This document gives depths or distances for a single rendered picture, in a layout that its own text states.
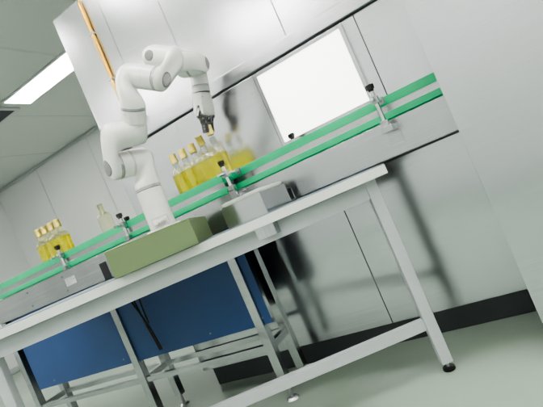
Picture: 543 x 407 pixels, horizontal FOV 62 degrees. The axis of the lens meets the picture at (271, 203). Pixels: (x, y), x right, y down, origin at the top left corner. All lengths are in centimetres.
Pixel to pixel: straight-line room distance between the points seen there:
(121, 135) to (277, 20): 85
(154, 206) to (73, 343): 123
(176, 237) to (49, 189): 617
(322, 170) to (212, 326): 84
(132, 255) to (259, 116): 84
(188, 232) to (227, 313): 58
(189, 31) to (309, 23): 59
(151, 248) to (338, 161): 74
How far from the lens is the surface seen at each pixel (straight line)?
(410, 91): 168
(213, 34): 219
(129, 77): 165
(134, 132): 162
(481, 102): 148
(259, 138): 202
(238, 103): 207
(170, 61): 164
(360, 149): 169
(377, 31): 192
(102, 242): 231
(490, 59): 148
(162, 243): 154
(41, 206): 783
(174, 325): 217
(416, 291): 166
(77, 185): 717
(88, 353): 262
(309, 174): 175
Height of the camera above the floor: 77
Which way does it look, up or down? level
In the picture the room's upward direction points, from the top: 23 degrees counter-clockwise
